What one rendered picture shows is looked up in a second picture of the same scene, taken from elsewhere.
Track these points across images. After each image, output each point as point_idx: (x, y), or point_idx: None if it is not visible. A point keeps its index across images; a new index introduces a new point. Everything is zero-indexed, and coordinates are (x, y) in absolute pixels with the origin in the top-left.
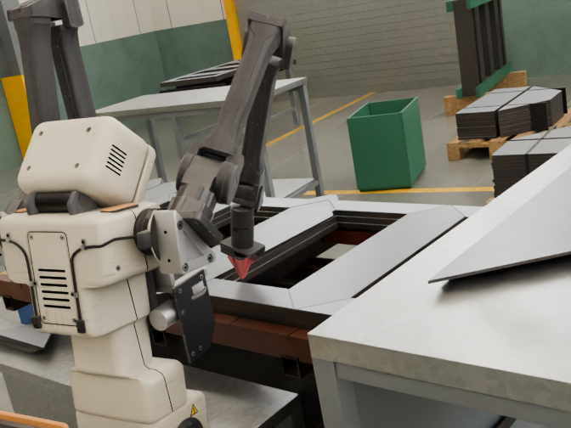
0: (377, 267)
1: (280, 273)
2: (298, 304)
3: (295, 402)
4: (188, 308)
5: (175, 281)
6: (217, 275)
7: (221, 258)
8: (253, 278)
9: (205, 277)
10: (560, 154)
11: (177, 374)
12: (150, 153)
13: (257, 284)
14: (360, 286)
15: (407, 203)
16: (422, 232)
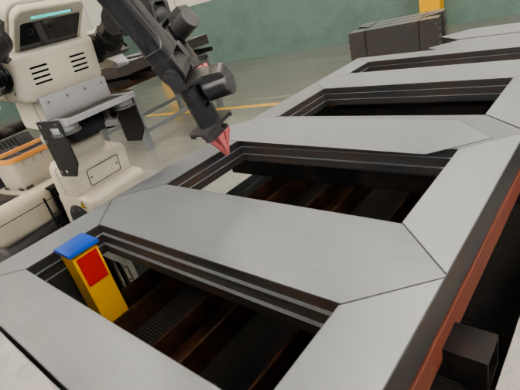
0: (162, 229)
1: (369, 182)
2: (121, 197)
3: (129, 262)
4: (50, 141)
5: (53, 119)
6: (241, 141)
7: (291, 129)
8: (326, 168)
9: (59, 127)
10: (13, 377)
11: (64, 176)
12: (8, 15)
13: (196, 165)
14: (120, 226)
15: (480, 213)
16: (275, 252)
